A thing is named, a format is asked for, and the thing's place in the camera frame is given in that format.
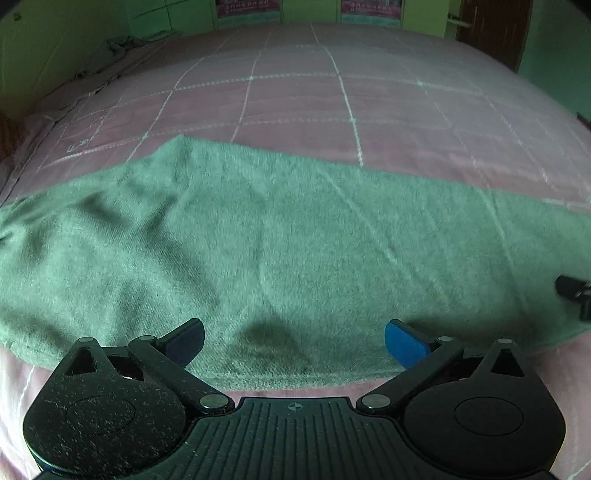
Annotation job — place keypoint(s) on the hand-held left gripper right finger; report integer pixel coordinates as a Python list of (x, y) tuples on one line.
[(406, 345)]

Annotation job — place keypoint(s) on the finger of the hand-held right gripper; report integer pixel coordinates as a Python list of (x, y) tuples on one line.
[(572, 286)]

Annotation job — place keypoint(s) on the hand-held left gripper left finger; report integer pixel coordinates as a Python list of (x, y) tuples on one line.
[(187, 342)]

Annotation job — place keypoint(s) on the grey-green fleece pants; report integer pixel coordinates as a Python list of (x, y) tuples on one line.
[(286, 249)]

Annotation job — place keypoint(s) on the pink checked blanket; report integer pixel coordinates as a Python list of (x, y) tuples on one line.
[(295, 101)]

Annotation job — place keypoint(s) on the dark brown door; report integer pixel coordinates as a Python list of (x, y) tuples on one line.
[(501, 27)]

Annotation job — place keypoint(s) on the pale pink bed sheet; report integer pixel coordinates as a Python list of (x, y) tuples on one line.
[(69, 99)]

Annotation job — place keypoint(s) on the grey crumpled cloth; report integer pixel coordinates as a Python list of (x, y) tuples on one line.
[(119, 45)]

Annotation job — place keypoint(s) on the light green wardrobe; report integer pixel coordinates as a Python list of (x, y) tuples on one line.
[(184, 14)]

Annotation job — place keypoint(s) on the magenta wall poster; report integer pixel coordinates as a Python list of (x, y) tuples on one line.
[(371, 10), (249, 10)]

